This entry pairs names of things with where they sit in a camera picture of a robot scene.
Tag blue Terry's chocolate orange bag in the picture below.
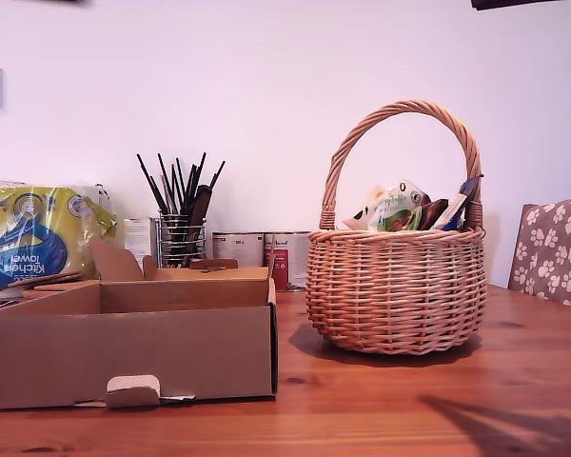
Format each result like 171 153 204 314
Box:
430 174 485 233

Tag brown cork coaster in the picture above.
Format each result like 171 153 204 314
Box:
7 269 85 288
21 284 75 299

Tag white printed carton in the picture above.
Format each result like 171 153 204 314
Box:
122 216 162 268

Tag red label food can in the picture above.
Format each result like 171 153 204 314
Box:
262 230 310 292

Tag white green Galaxy egg bag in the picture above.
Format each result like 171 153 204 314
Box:
342 179 451 233

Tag brown cardboard box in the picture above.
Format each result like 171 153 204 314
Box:
0 236 281 411

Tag white label food can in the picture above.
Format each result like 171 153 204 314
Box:
211 231 266 268

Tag paw print covered chair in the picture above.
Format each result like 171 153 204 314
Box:
506 195 571 310

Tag kitchen towel roll pack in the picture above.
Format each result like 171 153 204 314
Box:
0 179 118 302

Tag woven wicker basket with handle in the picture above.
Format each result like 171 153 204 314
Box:
305 99 489 356

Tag brown wooden utensil handle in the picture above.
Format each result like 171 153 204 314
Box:
189 184 214 242

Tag metal wire utensil holder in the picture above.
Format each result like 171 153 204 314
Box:
157 212 207 268

